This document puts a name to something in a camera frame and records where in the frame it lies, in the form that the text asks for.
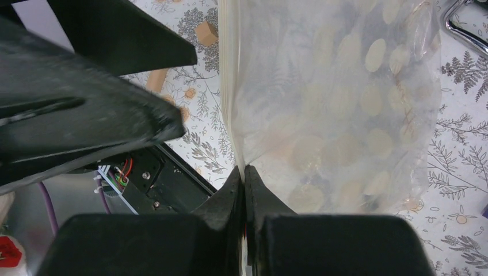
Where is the black poker chip case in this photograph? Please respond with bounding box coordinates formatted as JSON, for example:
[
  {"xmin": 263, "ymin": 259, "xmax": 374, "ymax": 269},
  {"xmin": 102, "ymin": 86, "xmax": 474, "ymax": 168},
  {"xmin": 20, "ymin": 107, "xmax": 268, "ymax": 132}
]
[{"xmin": 441, "ymin": 0, "xmax": 487, "ymax": 59}]

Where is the wooden cylinder block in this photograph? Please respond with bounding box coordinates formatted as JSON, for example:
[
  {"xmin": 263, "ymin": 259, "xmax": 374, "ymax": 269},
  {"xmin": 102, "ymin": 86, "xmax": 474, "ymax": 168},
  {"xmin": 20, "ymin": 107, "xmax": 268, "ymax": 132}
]
[{"xmin": 146, "ymin": 68, "xmax": 169, "ymax": 93}]

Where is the wooden cube block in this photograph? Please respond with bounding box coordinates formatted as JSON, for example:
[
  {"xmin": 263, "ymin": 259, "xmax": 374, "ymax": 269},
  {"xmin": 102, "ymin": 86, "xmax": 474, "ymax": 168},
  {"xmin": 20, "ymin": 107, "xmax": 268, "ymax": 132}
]
[{"xmin": 195, "ymin": 20, "xmax": 218, "ymax": 47}]

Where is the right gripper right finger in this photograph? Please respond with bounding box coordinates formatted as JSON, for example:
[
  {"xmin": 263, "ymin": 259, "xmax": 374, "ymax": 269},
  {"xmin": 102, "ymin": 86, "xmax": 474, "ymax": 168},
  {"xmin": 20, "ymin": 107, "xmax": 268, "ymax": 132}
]
[{"xmin": 245, "ymin": 165, "xmax": 434, "ymax": 275}]

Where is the clear zip top bag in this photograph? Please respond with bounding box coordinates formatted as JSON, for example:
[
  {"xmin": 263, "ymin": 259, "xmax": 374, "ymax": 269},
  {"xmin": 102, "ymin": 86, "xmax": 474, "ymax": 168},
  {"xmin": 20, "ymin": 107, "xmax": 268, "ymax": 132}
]
[{"xmin": 218, "ymin": 1, "xmax": 441, "ymax": 213}]

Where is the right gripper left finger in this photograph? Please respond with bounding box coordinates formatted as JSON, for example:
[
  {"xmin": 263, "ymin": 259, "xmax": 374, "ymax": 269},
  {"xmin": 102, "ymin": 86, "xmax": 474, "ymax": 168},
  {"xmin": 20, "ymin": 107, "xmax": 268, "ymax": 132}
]
[{"xmin": 37, "ymin": 169, "xmax": 243, "ymax": 275}]

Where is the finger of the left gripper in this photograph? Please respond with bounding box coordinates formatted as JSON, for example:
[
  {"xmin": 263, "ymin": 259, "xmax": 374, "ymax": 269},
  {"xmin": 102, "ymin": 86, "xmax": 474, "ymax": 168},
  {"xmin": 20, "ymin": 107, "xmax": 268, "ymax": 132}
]
[
  {"xmin": 1, "ymin": 19, "xmax": 185, "ymax": 194},
  {"xmin": 49, "ymin": 0, "xmax": 197, "ymax": 76}
]

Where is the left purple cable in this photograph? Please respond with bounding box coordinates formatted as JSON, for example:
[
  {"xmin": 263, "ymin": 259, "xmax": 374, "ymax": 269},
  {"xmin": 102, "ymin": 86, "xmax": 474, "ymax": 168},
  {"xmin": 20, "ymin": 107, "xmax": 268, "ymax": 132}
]
[{"xmin": 37, "ymin": 181, "xmax": 60, "ymax": 237}]

